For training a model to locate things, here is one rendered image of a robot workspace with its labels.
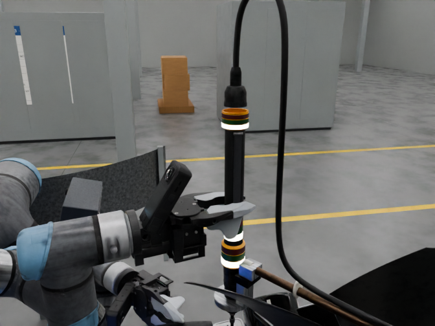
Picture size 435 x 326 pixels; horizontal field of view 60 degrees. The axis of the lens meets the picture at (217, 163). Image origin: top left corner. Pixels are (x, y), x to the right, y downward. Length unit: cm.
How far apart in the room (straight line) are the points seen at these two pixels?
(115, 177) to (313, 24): 522
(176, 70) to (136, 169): 610
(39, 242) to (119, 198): 211
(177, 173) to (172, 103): 821
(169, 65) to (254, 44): 253
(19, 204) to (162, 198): 38
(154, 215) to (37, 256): 17
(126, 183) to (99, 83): 411
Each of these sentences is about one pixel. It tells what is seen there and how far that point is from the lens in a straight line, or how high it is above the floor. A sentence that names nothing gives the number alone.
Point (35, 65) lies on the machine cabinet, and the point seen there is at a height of 127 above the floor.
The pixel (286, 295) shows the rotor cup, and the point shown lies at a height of 126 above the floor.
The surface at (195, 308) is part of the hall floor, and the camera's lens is 273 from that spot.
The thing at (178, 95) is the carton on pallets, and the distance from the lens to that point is 873.
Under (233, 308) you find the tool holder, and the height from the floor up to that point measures 129.
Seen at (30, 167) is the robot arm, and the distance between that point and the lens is 100.
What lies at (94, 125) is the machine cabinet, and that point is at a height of 27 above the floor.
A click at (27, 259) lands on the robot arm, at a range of 58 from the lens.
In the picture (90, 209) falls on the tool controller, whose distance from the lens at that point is 127.
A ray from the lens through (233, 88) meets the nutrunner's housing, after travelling 59.
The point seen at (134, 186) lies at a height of 74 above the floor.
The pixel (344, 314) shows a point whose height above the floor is 138.
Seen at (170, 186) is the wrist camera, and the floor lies 155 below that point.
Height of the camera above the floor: 177
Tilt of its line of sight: 19 degrees down
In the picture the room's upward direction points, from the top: straight up
